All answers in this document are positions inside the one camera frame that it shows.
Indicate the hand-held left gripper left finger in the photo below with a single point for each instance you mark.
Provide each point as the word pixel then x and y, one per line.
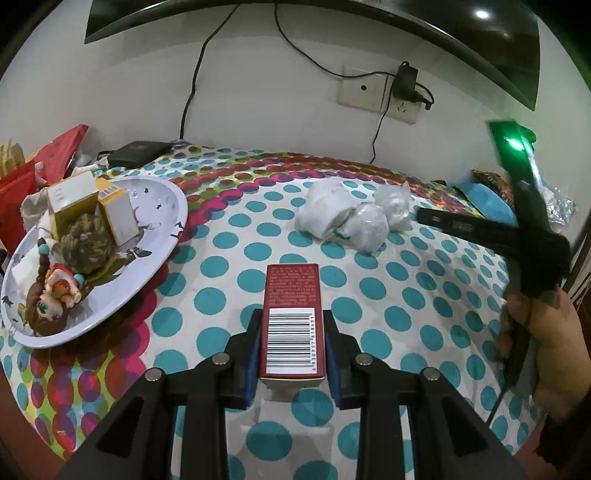
pixel 251 360

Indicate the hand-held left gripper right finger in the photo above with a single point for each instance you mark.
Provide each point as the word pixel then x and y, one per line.
pixel 333 360

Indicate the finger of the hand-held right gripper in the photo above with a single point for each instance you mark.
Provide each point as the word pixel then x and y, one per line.
pixel 461 226

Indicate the small carton with barcode label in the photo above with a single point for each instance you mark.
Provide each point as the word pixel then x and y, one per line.
pixel 291 295

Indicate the white printed oval plate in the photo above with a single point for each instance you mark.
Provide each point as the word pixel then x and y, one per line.
pixel 157 203

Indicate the yellow printed carton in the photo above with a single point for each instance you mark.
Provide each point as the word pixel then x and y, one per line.
pixel 117 217
pixel 69 203

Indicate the brown furry ball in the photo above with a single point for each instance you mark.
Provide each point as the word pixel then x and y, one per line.
pixel 85 244

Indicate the brown-haired doll figure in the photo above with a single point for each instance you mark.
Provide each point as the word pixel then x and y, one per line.
pixel 46 304

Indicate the person's right hand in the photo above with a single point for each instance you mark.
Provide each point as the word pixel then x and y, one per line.
pixel 554 341

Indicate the blue cloth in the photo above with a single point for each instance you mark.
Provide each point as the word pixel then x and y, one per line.
pixel 485 198

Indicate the crumpled clear plastic bags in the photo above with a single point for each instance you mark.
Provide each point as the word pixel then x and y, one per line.
pixel 561 203

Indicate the dark patterned cushion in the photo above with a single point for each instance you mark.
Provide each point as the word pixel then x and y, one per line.
pixel 491 182

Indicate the white plastic bag bundle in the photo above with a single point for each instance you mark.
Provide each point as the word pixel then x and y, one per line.
pixel 318 207

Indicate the black power adapter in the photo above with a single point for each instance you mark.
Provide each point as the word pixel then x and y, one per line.
pixel 404 81

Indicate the black set-top box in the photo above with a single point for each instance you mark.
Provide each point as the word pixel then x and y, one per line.
pixel 136 152

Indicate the red gift bag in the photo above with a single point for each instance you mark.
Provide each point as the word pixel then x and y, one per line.
pixel 55 152

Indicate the yellow paper packs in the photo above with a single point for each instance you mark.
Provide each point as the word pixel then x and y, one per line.
pixel 9 159

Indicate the white wall socket plate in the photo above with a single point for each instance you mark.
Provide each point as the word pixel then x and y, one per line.
pixel 360 87

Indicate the black wall television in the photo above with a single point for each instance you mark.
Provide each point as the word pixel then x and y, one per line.
pixel 415 18

